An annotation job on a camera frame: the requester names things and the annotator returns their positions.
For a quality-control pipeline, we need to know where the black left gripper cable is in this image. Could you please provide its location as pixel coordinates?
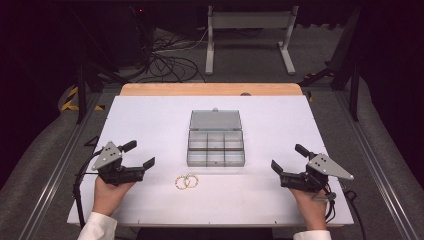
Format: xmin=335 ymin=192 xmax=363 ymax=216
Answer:
xmin=72 ymin=149 xmax=104 ymax=230

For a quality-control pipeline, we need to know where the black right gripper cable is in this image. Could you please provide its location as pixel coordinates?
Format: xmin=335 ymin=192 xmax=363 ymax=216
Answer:
xmin=323 ymin=189 xmax=367 ymax=240

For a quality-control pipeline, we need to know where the wooden table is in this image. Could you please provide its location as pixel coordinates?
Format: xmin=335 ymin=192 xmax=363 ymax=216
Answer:
xmin=119 ymin=82 xmax=304 ymax=98

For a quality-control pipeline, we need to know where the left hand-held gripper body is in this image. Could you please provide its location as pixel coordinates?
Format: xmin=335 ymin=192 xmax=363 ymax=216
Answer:
xmin=91 ymin=140 xmax=147 ymax=187

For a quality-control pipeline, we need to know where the white metal stand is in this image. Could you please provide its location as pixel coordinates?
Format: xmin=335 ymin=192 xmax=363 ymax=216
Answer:
xmin=204 ymin=5 xmax=300 ymax=76

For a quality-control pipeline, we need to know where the clear plastic compartment box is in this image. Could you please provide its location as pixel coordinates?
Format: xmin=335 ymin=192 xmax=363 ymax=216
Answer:
xmin=186 ymin=107 xmax=247 ymax=168

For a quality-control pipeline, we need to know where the person's right hand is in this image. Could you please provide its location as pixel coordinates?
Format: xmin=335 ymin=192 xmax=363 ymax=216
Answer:
xmin=289 ymin=188 xmax=330 ymax=232

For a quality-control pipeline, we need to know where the metal floor rail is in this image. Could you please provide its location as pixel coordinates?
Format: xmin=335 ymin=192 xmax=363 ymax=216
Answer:
xmin=334 ymin=89 xmax=424 ymax=240
xmin=17 ymin=92 xmax=103 ymax=240

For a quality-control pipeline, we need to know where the tangle of black floor cables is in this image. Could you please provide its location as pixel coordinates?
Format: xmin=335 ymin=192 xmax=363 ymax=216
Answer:
xmin=145 ymin=29 xmax=207 ymax=84

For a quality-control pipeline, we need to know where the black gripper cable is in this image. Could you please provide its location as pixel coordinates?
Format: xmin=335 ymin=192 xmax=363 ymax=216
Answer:
xmin=72 ymin=149 xmax=104 ymax=230
xmin=323 ymin=189 xmax=367 ymax=240

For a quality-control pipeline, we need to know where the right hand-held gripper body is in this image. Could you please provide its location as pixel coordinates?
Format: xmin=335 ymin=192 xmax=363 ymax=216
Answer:
xmin=280 ymin=152 xmax=355 ymax=194

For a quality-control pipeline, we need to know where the yellow black floor tape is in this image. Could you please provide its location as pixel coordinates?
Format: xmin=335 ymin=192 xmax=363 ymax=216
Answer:
xmin=60 ymin=85 xmax=106 ymax=112

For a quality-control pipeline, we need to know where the white table board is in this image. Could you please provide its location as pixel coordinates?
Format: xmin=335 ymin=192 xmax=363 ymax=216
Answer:
xmin=66 ymin=95 xmax=355 ymax=228

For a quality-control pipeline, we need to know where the black tripod stand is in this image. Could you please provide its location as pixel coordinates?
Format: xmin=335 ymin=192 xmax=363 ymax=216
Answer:
xmin=75 ymin=61 xmax=129 ymax=125
xmin=299 ymin=6 xmax=363 ymax=122

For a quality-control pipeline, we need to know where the person's left hand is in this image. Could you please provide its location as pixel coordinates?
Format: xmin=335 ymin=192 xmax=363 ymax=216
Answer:
xmin=92 ymin=175 xmax=135 ymax=217

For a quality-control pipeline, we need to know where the person's dark lap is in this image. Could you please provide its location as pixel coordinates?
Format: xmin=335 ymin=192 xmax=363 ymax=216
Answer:
xmin=135 ymin=227 xmax=295 ymax=240

